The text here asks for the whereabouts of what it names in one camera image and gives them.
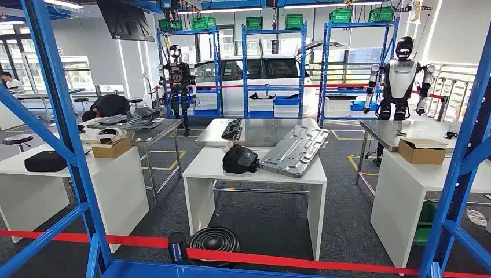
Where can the black plastic grille part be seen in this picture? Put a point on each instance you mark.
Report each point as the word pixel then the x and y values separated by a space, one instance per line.
pixel 232 129

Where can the black curved part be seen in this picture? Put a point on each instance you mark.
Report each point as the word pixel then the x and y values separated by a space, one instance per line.
pixel 264 96

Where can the silver metal panel part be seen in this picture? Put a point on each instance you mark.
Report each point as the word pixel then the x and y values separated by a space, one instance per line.
pixel 295 151

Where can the blue metal shelf rack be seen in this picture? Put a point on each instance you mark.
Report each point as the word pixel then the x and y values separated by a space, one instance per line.
pixel 217 69
pixel 244 69
pixel 323 76
pixel 57 96

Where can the steel table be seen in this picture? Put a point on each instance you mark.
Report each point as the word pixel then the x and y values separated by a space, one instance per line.
pixel 153 132
pixel 383 132
pixel 264 132

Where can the black welding helmet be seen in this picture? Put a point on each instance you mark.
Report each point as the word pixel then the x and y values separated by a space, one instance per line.
pixel 238 159

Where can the blue storage bin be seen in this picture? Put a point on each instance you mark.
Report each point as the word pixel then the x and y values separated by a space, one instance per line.
pixel 356 106
pixel 286 101
pixel 261 114

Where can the white storage bin stack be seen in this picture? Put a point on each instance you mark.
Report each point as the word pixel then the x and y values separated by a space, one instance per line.
pixel 261 105
pixel 337 107
pixel 205 101
pixel 286 111

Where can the white car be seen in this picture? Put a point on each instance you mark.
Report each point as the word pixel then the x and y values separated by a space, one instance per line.
pixel 232 99

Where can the white table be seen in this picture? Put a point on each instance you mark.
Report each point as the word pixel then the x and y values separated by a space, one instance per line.
pixel 207 165
pixel 115 192
pixel 399 199

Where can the black humanoid robot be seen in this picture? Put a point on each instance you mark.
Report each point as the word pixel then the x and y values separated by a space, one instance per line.
pixel 177 76

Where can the grey device stack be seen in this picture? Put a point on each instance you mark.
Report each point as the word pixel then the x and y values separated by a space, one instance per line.
pixel 144 117

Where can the black ribbed round base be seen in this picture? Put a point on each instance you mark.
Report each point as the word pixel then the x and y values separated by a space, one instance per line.
pixel 214 240

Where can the red barrier tape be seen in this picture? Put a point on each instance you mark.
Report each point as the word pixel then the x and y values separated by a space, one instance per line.
pixel 268 261
pixel 337 85

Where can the green plastic crate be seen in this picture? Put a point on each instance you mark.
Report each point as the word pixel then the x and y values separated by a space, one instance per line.
pixel 425 226
pixel 203 23
pixel 340 16
pixel 381 14
pixel 170 25
pixel 294 21
pixel 254 23

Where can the black round stool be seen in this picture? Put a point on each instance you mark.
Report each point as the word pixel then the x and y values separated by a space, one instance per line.
pixel 81 99
pixel 135 100
pixel 18 139

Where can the ceiling light strip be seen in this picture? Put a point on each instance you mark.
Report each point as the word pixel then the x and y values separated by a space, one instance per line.
pixel 312 5
pixel 220 10
pixel 63 4

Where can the open cardboard box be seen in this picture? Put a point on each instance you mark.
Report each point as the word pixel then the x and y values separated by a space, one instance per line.
pixel 111 150
pixel 420 153

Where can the blue overhead gantry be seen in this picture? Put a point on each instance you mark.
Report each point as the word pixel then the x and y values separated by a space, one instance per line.
pixel 230 4

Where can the grey laptop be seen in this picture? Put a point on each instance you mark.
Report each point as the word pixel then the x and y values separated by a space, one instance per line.
pixel 111 119

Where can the white headset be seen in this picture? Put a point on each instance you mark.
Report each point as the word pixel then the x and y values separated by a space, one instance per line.
pixel 109 134

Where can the person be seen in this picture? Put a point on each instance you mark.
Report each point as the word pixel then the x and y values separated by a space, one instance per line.
pixel 109 105
pixel 13 84

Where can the blue electric hoist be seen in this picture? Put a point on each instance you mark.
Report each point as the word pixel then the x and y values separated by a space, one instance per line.
pixel 168 4

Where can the white humanoid robot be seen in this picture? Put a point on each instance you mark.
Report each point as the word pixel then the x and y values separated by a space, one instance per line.
pixel 401 78

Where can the black hanging monitor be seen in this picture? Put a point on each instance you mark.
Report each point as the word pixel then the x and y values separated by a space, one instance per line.
pixel 124 21

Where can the black zip case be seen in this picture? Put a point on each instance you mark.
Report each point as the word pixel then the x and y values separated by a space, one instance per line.
pixel 46 161

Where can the long dark desk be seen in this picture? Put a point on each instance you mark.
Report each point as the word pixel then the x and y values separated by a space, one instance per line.
pixel 50 93

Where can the small black object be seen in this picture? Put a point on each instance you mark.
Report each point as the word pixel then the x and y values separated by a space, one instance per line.
pixel 451 135

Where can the yellow hoist hook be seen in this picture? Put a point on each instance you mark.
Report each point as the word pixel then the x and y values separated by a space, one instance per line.
pixel 416 11

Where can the white slatted rack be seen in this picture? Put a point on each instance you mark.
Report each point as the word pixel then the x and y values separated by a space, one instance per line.
pixel 456 96

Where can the clear plastic bag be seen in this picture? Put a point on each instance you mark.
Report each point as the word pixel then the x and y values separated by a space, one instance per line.
pixel 476 218

